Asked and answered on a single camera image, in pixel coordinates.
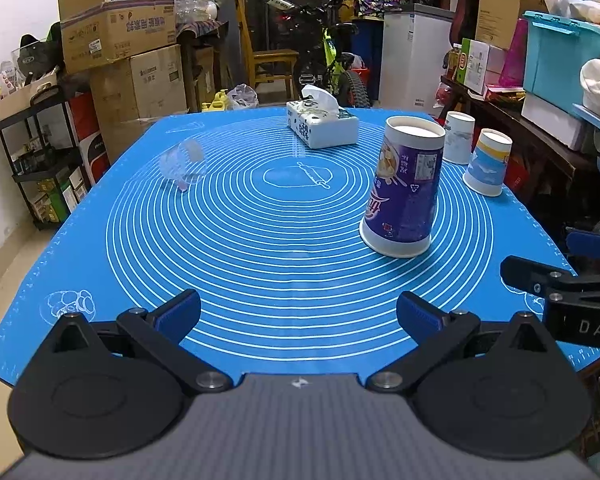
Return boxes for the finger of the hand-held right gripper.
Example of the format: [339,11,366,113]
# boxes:
[500,255,579,302]
[565,228,600,264]

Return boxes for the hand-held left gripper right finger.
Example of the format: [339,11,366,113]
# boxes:
[366,290,556,395]

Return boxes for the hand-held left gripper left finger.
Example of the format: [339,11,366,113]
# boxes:
[50,289,234,395]

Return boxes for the white blue yellow paper cup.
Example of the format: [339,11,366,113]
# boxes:
[462,128,514,197]

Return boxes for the tall purple paper cup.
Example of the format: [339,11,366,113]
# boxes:
[358,115,447,259]

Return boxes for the clear plastic cup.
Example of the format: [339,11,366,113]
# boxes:
[159,140,207,193]

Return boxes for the small white paper cup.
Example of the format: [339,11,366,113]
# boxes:
[442,111,476,166]

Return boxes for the dark wooden side table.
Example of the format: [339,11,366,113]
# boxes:
[439,75,600,213]

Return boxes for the blue silicone baking mat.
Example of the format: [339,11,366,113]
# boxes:
[0,107,600,386]

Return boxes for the white flat box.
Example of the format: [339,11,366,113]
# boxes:
[521,92,589,152]

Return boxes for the teal plastic storage bin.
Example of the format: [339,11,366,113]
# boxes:
[522,10,600,117]

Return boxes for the red white appliance box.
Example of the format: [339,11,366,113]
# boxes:
[67,92,112,186]

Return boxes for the black shelf cart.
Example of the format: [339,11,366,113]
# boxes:
[0,85,101,231]

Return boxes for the pink plastic container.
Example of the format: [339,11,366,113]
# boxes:
[497,17,529,88]

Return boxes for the white patterned tissue box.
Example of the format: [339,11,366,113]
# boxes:
[286,84,359,150]

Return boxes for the green white carton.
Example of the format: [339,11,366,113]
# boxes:
[455,38,491,97]

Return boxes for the yellow toy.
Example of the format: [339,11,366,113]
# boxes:
[201,89,231,113]

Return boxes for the yellow oil bottle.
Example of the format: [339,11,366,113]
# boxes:
[447,44,464,82]

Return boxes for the clear plastic bag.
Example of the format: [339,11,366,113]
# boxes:
[227,84,260,110]

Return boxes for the large brown cardboard box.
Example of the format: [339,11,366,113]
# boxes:
[89,44,189,162]

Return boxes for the white chest freezer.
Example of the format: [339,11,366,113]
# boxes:
[378,4,455,111]

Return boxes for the tall brown cardboard box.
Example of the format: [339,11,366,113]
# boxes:
[475,0,549,51]

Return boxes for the wooden chair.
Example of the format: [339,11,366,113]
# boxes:
[236,0,300,102]

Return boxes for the black green bicycle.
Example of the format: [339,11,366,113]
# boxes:
[265,0,372,109]

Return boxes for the open cardboard box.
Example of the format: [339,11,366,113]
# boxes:
[57,0,177,75]

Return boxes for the black cap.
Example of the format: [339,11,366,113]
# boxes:
[12,35,64,82]

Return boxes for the clear plastic bottles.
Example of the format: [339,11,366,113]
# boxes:
[174,0,219,25]

